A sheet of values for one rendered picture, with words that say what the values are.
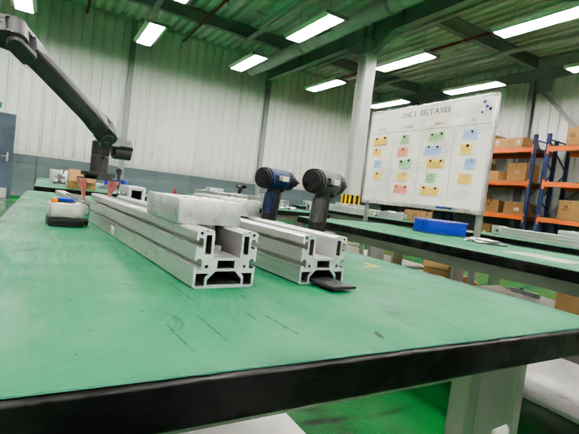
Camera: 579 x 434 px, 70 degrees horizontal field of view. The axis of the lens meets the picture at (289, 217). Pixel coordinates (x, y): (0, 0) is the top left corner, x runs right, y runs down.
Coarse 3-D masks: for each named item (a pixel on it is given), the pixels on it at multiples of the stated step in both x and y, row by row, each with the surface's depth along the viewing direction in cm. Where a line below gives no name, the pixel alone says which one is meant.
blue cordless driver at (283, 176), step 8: (264, 168) 114; (272, 168) 116; (256, 176) 115; (264, 176) 114; (272, 176) 114; (280, 176) 116; (288, 176) 120; (264, 184) 113; (272, 184) 115; (280, 184) 117; (288, 184) 120; (296, 184) 127; (272, 192) 117; (280, 192) 120; (264, 200) 117; (272, 200) 117; (280, 200) 122; (264, 208) 116; (272, 208) 117; (264, 216) 117; (272, 216) 118
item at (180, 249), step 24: (96, 216) 114; (120, 216) 94; (144, 216) 79; (120, 240) 92; (144, 240) 78; (168, 240) 67; (192, 240) 62; (216, 240) 69; (240, 240) 63; (168, 264) 67; (192, 264) 60; (216, 264) 60; (240, 264) 63
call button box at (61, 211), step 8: (48, 200) 108; (48, 208) 105; (56, 208) 104; (64, 208) 105; (72, 208) 106; (80, 208) 107; (48, 216) 106; (56, 216) 104; (64, 216) 105; (72, 216) 106; (80, 216) 107; (48, 224) 103; (56, 224) 104; (64, 224) 105; (72, 224) 106; (80, 224) 108
